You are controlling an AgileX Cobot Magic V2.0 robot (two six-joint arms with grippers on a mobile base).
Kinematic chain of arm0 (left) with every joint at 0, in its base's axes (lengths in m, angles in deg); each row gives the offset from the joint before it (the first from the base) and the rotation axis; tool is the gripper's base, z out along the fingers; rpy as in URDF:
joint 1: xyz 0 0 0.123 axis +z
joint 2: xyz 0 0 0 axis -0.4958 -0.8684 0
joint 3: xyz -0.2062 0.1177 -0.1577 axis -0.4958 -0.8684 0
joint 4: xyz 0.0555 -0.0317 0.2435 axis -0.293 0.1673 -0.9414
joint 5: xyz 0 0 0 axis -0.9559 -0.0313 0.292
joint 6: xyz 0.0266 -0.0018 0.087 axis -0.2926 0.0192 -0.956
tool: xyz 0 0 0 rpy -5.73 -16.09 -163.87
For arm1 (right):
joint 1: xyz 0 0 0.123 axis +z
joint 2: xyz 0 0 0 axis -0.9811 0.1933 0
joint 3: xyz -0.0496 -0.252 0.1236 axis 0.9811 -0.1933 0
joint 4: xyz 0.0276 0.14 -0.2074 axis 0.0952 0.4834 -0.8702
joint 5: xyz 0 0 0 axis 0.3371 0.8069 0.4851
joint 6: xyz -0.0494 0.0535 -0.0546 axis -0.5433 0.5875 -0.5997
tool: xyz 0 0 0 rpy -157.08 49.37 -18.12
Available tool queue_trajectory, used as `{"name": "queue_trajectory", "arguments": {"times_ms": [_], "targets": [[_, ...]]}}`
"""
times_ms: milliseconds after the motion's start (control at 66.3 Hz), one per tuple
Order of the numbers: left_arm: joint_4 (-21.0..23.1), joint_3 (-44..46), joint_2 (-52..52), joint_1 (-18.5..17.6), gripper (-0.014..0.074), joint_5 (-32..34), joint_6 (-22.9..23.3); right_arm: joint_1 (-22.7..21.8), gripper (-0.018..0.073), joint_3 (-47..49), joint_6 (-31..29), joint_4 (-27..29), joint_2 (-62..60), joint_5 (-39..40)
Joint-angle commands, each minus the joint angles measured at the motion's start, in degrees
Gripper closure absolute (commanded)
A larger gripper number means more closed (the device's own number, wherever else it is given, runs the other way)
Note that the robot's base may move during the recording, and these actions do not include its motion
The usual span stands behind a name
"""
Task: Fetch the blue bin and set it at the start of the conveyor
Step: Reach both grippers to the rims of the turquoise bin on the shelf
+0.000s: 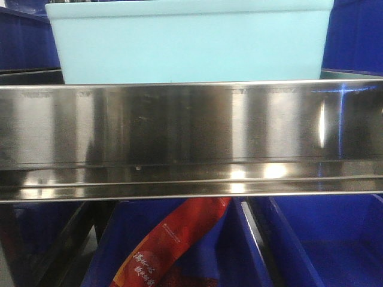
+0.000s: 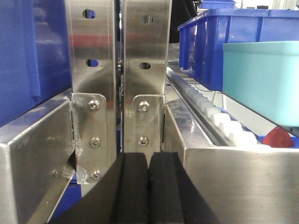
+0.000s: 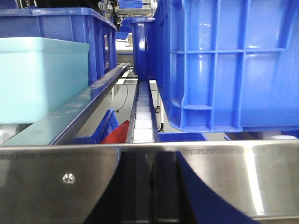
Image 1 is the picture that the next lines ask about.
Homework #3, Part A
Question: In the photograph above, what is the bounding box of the dark blue bin upper right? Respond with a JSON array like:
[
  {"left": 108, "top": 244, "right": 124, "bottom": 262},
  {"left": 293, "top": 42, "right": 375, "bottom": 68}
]
[{"left": 322, "top": 1, "right": 382, "bottom": 75}]

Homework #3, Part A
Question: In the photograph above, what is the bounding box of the dark blue bin lower right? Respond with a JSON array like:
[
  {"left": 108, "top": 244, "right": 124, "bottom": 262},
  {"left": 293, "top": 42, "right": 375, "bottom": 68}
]
[{"left": 248, "top": 194, "right": 382, "bottom": 286}]

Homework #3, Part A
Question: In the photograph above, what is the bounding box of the red printed snack bag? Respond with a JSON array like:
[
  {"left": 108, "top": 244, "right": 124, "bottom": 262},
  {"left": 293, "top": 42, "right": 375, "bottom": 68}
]
[{"left": 110, "top": 197, "right": 231, "bottom": 286}]

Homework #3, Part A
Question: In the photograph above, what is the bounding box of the light blue plastic bin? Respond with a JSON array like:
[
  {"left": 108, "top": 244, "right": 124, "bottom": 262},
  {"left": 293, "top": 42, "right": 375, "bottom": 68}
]
[{"left": 45, "top": 1, "right": 333, "bottom": 84}]

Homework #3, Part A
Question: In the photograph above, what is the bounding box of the stainless steel shelf rail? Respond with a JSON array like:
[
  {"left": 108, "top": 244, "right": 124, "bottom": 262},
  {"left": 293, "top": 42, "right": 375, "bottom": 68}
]
[{"left": 1, "top": 69, "right": 382, "bottom": 203}]

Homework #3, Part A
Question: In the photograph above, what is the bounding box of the dark blue bin lower left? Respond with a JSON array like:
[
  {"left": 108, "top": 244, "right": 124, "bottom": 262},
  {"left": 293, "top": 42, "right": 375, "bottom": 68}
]
[{"left": 13, "top": 201, "right": 80, "bottom": 254}]

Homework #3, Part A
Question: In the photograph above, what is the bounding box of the dark blue bin upper left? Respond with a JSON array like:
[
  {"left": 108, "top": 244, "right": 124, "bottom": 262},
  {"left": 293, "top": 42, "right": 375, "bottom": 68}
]
[{"left": 1, "top": 7, "right": 60, "bottom": 71}]

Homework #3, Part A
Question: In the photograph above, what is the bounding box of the dark blue bin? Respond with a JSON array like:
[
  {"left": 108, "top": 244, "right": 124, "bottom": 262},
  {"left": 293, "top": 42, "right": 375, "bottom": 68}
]
[
  {"left": 80, "top": 197, "right": 273, "bottom": 287},
  {"left": 1, "top": 7, "right": 60, "bottom": 71},
  {"left": 13, "top": 201, "right": 80, "bottom": 254},
  {"left": 248, "top": 194, "right": 382, "bottom": 286},
  {"left": 322, "top": 1, "right": 382, "bottom": 75}
]

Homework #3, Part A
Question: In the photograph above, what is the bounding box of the dark blue bin lower middle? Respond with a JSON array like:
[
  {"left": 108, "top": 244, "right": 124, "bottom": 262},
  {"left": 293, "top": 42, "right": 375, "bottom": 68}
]
[{"left": 80, "top": 197, "right": 273, "bottom": 287}]

